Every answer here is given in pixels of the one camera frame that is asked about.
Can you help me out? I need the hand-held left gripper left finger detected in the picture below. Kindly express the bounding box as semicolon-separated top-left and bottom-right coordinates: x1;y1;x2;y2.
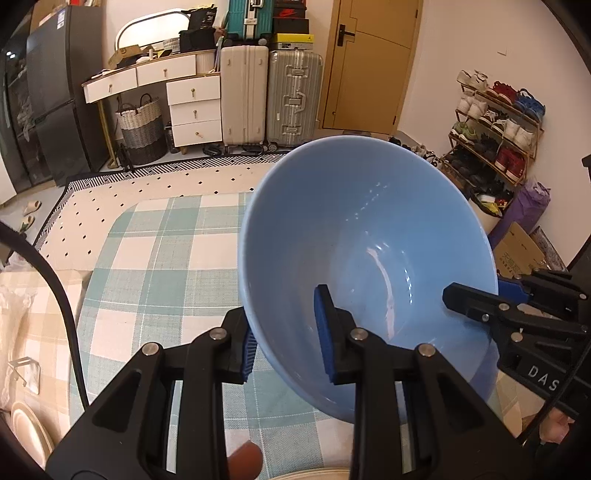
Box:
46;307;258;480

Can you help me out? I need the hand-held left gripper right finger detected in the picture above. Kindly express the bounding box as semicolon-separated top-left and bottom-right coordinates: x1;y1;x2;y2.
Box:
313;284;533;480

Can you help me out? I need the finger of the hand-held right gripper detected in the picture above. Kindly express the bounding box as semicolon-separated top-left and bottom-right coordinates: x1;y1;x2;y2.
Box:
442;281;591;344
498;270;583;319

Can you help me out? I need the blue bowl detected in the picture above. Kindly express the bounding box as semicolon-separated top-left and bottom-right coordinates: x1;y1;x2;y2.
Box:
238;135;500;424

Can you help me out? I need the person's right hand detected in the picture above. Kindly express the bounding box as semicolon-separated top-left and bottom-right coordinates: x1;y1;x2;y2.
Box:
537;411;579;443

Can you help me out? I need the person's left hand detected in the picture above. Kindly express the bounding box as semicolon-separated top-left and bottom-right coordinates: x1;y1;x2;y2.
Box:
227;440;265;480

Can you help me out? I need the brown cardboard box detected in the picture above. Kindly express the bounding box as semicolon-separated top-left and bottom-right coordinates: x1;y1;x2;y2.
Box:
493;222;548;279

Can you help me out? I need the purple yoga mat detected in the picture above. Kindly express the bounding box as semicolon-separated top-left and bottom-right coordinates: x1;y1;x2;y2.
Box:
488;179;551;251

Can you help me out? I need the teal beige checked tablecloth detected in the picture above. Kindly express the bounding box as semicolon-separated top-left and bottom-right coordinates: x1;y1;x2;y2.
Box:
0;191;546;480

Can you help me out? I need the wooden shoe rack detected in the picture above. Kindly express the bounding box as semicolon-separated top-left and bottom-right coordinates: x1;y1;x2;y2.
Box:
440;80;544;206

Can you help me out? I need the shoe rack with shoes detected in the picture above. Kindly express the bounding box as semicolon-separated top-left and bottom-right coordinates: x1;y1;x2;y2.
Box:
443;69;547;208

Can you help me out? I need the dotted cream rug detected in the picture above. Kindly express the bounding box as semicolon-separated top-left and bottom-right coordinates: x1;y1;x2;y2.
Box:
34;151;289;269

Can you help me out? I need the metal phone stand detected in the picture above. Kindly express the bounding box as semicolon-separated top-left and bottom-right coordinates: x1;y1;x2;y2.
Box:
7;357;41;396

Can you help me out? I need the small beige plate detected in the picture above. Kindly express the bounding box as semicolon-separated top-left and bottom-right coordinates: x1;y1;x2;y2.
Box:
10;401;55;469

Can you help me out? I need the silver suitcase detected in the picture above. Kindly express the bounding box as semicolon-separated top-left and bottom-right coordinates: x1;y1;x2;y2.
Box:
266;49;325;148

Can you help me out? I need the woven laundry basket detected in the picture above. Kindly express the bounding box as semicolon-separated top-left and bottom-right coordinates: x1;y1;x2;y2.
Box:
115;93;168;165

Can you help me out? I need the wooden door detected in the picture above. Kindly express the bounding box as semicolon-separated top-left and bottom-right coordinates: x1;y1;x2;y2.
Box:
322;0;424;136

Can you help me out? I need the beige suitcase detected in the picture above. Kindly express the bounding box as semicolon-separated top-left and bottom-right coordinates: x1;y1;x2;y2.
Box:
220;44;270;149

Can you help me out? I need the white dressing table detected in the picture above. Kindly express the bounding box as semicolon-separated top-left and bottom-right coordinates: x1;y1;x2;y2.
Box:
82;50;223;155

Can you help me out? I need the stack of shoe boxes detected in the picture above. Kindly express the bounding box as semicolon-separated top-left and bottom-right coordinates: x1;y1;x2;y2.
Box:
271;0;315;51

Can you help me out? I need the black fridge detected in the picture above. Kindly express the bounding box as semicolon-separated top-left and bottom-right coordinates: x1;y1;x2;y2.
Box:
0;4;110;195

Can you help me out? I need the teal suitcase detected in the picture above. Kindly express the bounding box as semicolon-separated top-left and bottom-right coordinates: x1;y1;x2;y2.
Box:
228;0;274;41

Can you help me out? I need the black bag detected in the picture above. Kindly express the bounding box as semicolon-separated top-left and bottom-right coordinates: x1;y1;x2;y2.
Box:
179;4;219;52

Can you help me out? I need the oval white mirror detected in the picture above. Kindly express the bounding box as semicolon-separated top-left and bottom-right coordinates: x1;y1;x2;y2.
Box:
115;11;191;52

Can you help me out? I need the thin black cable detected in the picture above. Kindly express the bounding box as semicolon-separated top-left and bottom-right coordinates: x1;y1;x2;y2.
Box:
519;342;591;446
0;220;92;410

